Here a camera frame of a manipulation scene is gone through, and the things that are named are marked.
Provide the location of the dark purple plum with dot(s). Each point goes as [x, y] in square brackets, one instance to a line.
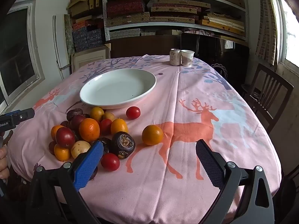
[74, 113]

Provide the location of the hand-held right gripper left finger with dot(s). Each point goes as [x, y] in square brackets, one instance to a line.
[88, 165]

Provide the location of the orange mandarin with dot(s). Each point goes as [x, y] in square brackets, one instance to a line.
[62, 152]
[152, 134]
[89, 130]
[55, 131]
[119, 126]

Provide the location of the white paper cup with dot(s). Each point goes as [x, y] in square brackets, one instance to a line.
[187, 58]

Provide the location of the black chair backrest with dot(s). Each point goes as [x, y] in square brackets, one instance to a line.
[203, 44]

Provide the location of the wooden picture frame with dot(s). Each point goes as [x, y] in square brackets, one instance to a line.
[91, 57]

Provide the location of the white framed window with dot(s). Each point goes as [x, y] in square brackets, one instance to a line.
[18, 51]

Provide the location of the pink folded cloth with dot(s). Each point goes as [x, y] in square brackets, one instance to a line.
[198, 31]

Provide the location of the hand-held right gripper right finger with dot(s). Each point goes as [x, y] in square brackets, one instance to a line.
[208, 165]

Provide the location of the red cherry tomato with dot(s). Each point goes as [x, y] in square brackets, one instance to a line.
[105, 126]
[110, 161]
[133, 112]

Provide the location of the yellow-green citrus fruit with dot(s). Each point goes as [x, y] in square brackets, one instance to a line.
[97, 113]

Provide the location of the white metal shelf rack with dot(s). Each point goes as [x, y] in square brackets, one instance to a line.
[151, 25]

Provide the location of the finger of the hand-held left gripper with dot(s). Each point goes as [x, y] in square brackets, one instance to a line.
[24, 114]
[8, 113]

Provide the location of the brownish yellow fruit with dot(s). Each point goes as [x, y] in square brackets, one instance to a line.
[109, 116]

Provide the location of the dark brown water chestnut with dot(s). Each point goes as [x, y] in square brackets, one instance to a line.
[64, 123]
[106, 144]
[94, 174]

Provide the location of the stack of patterned flat boxes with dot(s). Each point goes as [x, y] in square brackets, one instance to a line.
[126, 7]

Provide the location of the pale drink can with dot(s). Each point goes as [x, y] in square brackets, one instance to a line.
[174, 57]

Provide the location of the stack of blue patterned boxes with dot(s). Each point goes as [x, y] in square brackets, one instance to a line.
[87, 36]

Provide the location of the pink deer print tablecloth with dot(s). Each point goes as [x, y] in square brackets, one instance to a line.
[163, 86]

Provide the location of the pale yellow fruit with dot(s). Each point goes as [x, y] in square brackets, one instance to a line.
[80, 148]

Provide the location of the green marbled board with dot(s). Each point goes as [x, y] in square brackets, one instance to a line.
[69, 32]

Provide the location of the stack of brown flat boxes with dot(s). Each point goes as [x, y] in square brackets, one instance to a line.
[81, 4]

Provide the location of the person's left hand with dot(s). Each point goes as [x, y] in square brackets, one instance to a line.
[3, 161]

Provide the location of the dark red plum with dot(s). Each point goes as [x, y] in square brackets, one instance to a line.
[65, 137]
[51, 147]
[76, 122]

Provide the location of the white ceramic plate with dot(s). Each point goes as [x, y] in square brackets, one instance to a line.
[116, 88]

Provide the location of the bright window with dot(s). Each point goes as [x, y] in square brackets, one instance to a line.
[292, 28]

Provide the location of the dark wooden chair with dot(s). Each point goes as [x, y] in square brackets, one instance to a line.
[275, 75]

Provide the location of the dark wooden cabinet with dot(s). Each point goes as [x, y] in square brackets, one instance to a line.
[140, 46]

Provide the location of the large dark water chestnut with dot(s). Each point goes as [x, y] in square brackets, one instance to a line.
[123, 144]

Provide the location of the white board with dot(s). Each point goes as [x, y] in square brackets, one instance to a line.
[57, 46]

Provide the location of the beige patterned curtain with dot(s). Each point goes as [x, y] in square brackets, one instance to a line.
[268, 28]

